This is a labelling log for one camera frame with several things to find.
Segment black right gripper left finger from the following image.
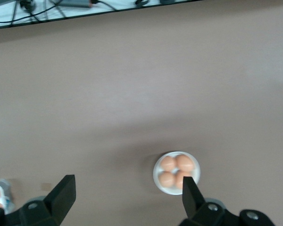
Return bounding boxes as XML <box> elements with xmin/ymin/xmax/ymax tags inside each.
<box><xmin>0</xmin><ymin>174</ymin><xmax>76</xmax><ymax>226</ymax></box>

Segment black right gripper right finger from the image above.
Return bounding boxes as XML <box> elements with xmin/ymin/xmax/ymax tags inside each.
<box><xmin>179</xmin><ymin>176</ymin><xmax>277</xmax><ymax>226</ymax></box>

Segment white bowl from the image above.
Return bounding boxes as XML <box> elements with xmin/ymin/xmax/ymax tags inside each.
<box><xmin>152</xmin><ymin>150</ymin><xmax>201</xmax><ymax>195</ymax></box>

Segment black box orange connectors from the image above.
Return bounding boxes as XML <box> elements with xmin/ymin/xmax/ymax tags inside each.
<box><xmin>58</xmin><ymin>0</ymin><xmax>93</xmax><ymax>8</ymax></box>

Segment clear plastic egg box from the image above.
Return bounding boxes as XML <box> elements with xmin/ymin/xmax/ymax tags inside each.
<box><xmin>0</xmin><ymin>178</ymin><xmax>16</xmax><ymax>214</ymax></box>

